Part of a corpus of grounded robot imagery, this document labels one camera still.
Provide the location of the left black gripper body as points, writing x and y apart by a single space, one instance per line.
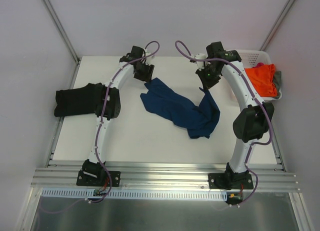
143 71

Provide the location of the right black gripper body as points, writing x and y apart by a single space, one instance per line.
208 79

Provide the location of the blue t shirt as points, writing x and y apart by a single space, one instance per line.
199 120

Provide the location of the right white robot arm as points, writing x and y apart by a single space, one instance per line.
250 125

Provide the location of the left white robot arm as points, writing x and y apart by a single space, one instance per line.
109 109

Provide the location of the white plastic basket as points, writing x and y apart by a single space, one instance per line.
250 58

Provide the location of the orange t shirt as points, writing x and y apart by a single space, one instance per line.
262 79

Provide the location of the folded black t shirt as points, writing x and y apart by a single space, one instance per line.
78 101

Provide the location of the grey t shirt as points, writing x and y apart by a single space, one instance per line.
277 81

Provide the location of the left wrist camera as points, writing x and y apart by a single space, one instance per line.
148 57

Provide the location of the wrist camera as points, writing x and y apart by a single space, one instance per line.
148 57
200 64

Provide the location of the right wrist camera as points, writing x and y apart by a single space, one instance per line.
200 64

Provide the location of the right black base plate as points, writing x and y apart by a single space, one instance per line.
226 181

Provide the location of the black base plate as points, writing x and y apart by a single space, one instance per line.
226 181
89 180

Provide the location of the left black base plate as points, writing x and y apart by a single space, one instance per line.
89 180

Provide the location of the aluminium mounting rail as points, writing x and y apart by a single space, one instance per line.
165 176

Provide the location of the white slotted cable duct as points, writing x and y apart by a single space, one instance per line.
90 193

